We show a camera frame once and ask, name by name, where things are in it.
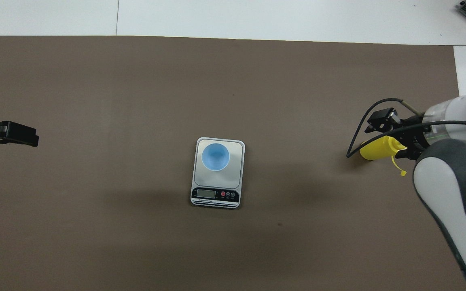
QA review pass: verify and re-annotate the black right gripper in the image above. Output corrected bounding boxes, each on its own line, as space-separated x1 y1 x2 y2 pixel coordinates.
364 107 432 160

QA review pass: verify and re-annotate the silver digital kitchen scale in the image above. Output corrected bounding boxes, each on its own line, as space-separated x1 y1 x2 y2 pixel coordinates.
191 137 246 209

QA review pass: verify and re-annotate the brown paper mat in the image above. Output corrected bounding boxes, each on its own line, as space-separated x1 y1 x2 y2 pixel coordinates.
0 36 466 291

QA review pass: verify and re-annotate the light blue plastic cup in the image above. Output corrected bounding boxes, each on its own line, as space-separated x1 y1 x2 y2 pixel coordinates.
201 143 230 172

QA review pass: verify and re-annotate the yellow squeeze bottle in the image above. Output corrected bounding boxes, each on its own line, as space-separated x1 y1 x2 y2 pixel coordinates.
359 136 407 176

